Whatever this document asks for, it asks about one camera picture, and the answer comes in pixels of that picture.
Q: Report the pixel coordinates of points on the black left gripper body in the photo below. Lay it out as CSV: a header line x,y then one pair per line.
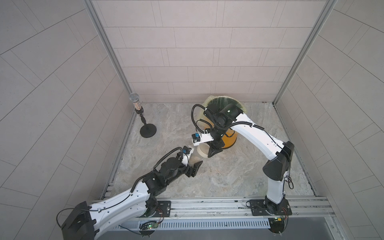
x,y
189,171

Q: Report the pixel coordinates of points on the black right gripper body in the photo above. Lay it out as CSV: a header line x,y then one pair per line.
x,y
217,140

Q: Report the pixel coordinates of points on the cream jar lid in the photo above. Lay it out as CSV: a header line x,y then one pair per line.
x,y
204,149

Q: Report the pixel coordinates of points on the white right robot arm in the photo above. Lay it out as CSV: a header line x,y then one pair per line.
x,y
279,154

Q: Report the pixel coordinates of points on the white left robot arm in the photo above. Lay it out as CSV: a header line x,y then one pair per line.
x,y
91,221

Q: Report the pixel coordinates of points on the orange trash bin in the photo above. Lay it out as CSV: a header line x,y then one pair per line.
x,y
221,127

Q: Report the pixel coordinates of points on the green plastic bin liner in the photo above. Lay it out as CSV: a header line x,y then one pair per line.
x,y
225,105

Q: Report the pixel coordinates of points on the black stand with glass tube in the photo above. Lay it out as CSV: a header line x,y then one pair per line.
x,y
147,130

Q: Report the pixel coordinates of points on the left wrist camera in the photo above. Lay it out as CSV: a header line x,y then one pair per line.
x,y
187,150

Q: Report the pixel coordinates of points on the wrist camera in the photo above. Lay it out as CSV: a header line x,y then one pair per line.
x,y
201,138
187,150

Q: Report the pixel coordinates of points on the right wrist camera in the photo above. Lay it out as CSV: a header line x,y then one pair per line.
x,y
201,138

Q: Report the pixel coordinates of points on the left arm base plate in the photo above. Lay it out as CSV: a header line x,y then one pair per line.
x,y
162,209

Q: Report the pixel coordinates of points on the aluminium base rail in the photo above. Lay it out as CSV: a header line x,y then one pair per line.
x,y
227,214

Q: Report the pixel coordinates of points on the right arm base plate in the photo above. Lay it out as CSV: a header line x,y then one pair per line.
x,y
265,207

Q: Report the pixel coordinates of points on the metal frame corner post right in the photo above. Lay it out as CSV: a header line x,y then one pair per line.
x,y
324,14

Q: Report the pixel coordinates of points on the metal frame corner post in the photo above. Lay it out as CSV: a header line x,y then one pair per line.
x,y
324,14
90,7

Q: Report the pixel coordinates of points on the metal frame corner post left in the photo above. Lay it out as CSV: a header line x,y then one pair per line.
x,y
90,7

